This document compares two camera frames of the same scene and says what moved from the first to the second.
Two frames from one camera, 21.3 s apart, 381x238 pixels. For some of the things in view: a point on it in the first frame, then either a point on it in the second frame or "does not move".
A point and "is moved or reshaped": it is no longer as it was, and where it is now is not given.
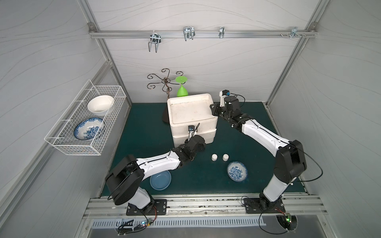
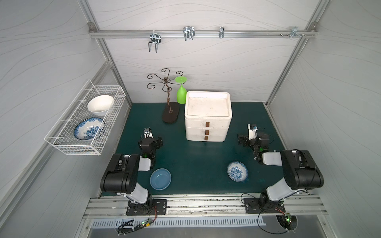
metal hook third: (222, 32) does not move
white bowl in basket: (99, 105) does not move
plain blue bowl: (160, 181) does not move
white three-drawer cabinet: (194, 110) is moved or reshaped
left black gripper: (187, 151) to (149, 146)
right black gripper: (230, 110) to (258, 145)
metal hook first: (155, 38) does not move
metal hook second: (189, 32) does not move
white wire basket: (85, 126) does not move
